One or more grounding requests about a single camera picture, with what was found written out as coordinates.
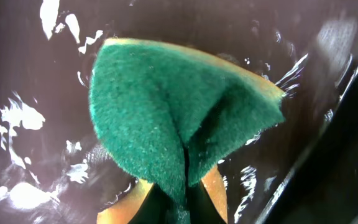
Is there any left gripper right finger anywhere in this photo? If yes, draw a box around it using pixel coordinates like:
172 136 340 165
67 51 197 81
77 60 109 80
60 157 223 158
186 182 225 224

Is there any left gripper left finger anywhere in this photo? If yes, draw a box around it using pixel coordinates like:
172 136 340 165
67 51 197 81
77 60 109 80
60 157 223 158
129 186 184 224

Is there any green yellow sponge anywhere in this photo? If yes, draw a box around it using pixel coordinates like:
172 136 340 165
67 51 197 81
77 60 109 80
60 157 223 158
89 38 285 223

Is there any small black water tray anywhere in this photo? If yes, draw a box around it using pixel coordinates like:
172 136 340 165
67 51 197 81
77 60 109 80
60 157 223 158
0 0 358 223

